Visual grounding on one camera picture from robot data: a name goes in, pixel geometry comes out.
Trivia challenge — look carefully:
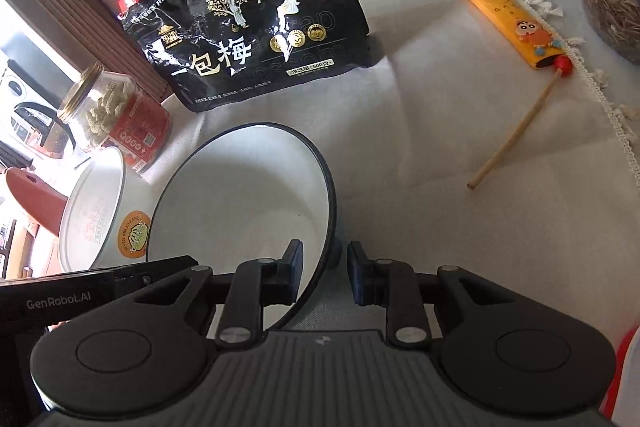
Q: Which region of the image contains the blue enamel bowl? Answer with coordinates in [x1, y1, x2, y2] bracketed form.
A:
[146, 122, 340, 329]

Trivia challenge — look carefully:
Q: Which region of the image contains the beige fringed table cloth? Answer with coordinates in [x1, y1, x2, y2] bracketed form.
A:
[146, 0, 639, 341]

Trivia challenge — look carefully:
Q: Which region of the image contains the plastic peanut jar red label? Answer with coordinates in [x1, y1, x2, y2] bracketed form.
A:
[58, 64, 171, 172]

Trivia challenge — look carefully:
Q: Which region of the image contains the black plum snack bag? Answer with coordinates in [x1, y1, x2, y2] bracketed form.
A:
[119, 0, 372, 113]

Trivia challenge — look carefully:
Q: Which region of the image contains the wooden stick red ball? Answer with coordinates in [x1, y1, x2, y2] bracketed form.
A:
[466, 55, 574, 191]

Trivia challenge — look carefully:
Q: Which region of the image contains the orange cartoon case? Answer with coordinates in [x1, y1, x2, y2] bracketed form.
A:
[469, 0, 564, 69]

